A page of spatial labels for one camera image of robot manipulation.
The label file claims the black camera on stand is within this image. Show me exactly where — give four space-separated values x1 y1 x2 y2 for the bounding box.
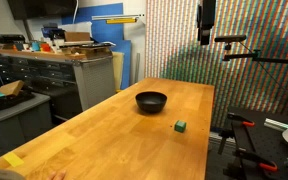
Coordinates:
214 35 246 50

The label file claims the brown block on bin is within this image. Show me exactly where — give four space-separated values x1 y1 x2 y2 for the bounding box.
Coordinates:
0 80 24 96

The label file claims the green block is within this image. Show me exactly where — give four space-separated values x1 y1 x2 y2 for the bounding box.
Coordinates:
174 120 186 133

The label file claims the black bowl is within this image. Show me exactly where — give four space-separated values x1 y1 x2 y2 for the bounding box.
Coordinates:
135 91 167 113

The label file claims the black monitor on wall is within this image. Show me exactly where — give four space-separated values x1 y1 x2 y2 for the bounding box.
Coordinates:
7 0 77 20

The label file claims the black clamp orange tip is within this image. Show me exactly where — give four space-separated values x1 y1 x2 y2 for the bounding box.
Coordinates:
234 148 278 172
227 112 255 127

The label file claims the black clamp orange tip lower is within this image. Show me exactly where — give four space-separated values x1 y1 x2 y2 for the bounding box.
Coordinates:
234 148 278 172

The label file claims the black clamp orange tip upper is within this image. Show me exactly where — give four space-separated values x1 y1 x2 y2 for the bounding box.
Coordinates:
227 112 255 127

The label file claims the yellow sticky note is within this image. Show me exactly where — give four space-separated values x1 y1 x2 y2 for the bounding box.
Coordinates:
3 152 24 167

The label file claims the yellow level tool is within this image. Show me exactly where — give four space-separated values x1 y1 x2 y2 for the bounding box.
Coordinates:
106 18 137 24

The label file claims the person's hand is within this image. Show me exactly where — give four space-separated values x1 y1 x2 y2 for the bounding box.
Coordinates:
47 171 66 180

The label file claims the grey storage bin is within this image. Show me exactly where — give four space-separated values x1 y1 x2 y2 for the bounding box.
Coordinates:
0 93 53 150

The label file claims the blue foam board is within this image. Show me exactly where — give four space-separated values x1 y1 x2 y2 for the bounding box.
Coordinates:
75 3 132 89

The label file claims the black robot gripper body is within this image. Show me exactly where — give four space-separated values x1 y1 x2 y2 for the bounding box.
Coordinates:
197 0 216 45

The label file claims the cardboard box on cabinet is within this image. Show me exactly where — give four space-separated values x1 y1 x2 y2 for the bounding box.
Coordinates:
65 32 90 42

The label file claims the grey drawer cabinet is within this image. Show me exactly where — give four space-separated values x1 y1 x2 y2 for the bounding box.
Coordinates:
0 48 115 120

